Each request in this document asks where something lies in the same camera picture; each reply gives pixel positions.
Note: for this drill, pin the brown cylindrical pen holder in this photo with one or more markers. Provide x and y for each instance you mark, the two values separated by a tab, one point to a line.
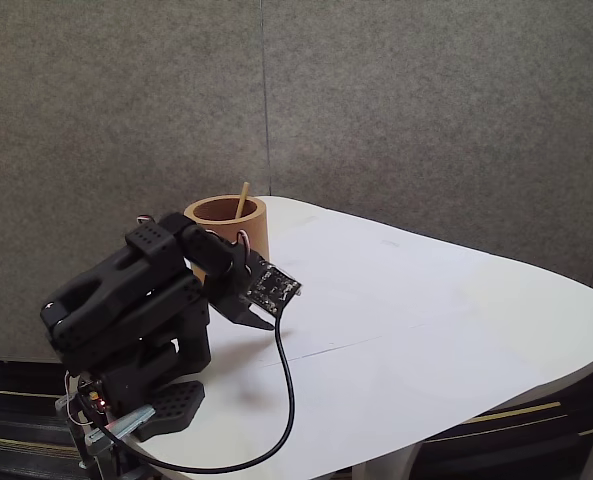
253	230

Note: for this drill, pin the controller board with red LED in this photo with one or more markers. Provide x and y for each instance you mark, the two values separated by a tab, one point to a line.
93	397

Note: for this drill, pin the beige wooden pen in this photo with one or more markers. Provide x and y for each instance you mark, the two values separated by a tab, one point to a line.
242	200

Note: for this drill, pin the grey metal table clamp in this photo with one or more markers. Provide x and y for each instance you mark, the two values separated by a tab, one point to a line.
126	422

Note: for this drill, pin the bare camera circuit board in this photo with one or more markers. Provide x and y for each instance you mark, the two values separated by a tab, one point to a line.
273	287

